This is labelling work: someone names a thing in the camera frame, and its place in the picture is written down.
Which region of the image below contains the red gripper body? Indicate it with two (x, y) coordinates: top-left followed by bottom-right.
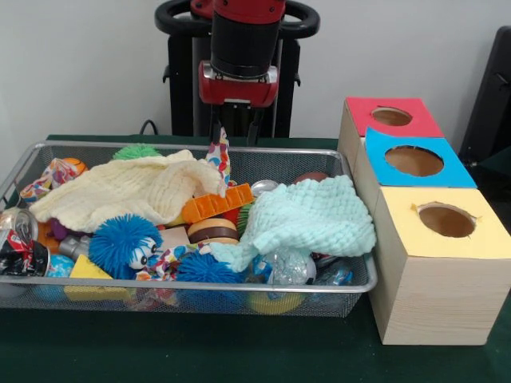
(198, 60), (279, 111)

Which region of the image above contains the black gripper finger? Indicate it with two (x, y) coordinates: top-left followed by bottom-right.
(210, 105), (223, 141)
(246, 107), (263, 147)

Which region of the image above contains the polka-dot cloth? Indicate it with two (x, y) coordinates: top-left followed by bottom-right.
(204, 126), (232, 196)
(18, 157), (83, 207)

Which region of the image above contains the shallow mesh bin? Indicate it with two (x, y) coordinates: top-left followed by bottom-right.
(0, 140), (378, 319)

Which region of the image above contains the wooden three-hole box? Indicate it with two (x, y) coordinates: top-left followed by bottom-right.
(337, 97), (511, 346)

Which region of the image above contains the orange plastic toy block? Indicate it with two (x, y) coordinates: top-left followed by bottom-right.
(181, 181), (256, 223)

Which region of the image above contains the green spiky ball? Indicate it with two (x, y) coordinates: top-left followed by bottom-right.
(111, 143), (163, 161)

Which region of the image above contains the mint green waffle cloth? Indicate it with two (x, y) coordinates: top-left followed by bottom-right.
(209, 174), (378, 274)

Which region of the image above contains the toy burger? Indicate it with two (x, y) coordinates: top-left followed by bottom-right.
(186, 217), (240, 245)

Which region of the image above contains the cream waffle cloth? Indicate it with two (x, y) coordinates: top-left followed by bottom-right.
(29, 149), (228, 233)

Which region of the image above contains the blue spiky ball with eyes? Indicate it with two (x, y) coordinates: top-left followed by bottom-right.
(87, 214), (165, 280)

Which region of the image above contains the yellow foam wedge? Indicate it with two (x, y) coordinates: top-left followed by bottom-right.
(64, 254), (133, 301)

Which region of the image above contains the dark green table cloth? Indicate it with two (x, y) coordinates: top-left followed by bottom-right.
(0, 134), (511, 383)

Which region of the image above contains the crushed soda can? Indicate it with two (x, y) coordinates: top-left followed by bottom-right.
(0, 207), (52, 278)

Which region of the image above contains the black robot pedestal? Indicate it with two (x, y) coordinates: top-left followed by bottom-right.
(154, 0), (321, 139)

